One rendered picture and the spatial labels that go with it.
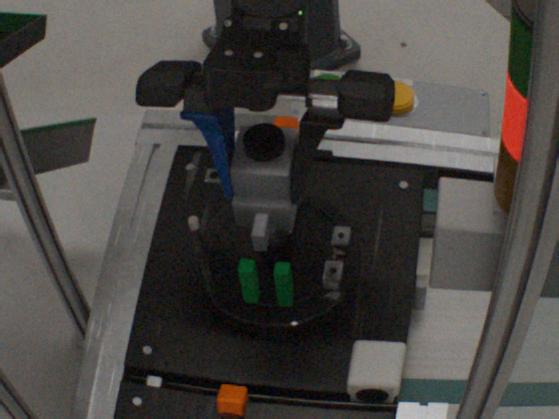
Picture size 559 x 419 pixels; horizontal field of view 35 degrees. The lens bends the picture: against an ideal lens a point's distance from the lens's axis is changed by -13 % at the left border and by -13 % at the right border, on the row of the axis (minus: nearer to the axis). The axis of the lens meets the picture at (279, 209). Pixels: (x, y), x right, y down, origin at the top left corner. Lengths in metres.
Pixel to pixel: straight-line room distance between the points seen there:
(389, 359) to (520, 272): 0.28
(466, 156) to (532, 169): 0.50
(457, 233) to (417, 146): 0.41
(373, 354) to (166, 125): 0.35
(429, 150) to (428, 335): 0.19
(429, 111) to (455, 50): 0.23
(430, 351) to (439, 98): 0.28
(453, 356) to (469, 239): 0.32
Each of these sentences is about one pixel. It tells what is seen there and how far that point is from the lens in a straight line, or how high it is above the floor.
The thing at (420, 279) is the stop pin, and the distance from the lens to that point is 0.87.
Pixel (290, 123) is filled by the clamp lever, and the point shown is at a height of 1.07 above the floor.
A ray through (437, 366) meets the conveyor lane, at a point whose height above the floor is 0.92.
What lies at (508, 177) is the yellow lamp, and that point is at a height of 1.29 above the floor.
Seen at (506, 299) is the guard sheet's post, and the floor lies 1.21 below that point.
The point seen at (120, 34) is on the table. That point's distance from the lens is 1.27.
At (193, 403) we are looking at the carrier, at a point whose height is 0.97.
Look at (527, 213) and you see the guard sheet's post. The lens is 0.50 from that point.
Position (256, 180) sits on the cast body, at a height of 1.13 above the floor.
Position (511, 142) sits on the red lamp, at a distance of 0.50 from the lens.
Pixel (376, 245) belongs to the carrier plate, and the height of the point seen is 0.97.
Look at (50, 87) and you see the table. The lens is 1.23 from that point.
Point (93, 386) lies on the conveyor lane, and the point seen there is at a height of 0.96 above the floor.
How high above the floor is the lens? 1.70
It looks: 54 degrees down
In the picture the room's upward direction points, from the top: 7 degrees counter-clockwise
